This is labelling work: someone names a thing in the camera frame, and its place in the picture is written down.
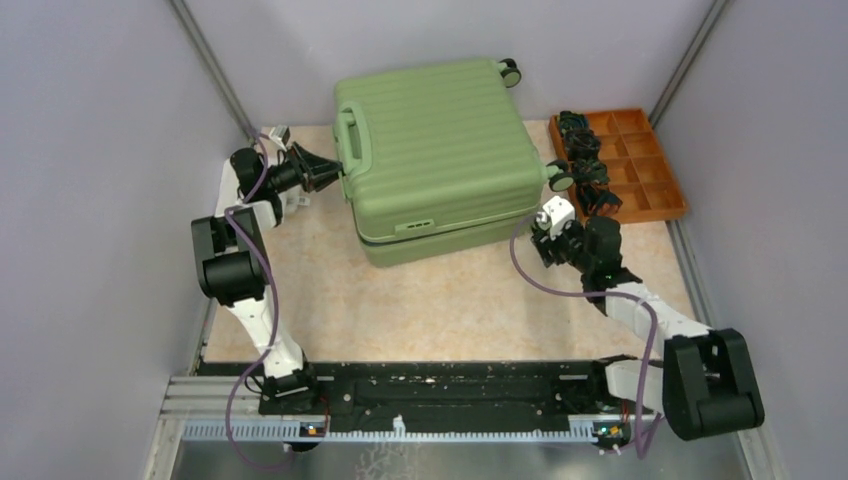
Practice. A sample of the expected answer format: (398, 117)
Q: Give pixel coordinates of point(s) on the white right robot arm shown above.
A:
(701, 380)

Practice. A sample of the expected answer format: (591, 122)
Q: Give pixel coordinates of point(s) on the green suitcase blue lining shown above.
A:
(436, 159)

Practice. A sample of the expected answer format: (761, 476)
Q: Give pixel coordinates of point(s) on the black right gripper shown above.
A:
(547, 242)

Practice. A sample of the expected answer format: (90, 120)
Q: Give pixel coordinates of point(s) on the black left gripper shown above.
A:
(310, 171)

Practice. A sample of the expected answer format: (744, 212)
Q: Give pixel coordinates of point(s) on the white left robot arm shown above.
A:
(261, 185)

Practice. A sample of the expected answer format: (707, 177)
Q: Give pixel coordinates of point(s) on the suitcase wheel middle right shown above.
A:
(559, 176)

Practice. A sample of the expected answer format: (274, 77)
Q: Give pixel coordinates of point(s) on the white folded towel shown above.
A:
(229, 196)

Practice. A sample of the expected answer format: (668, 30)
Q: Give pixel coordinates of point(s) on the white slotted cable duct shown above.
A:
(583, 429)

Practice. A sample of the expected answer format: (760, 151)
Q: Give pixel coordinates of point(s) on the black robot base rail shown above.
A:
(495, 397)

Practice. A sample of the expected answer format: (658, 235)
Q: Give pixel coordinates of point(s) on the orange compartment tray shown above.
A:
(640, 175)

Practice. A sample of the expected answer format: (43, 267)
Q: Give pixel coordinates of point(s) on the dark bundle in tray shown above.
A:
(598, 200)
(567, 121)
(590, 171)
(581, 144)

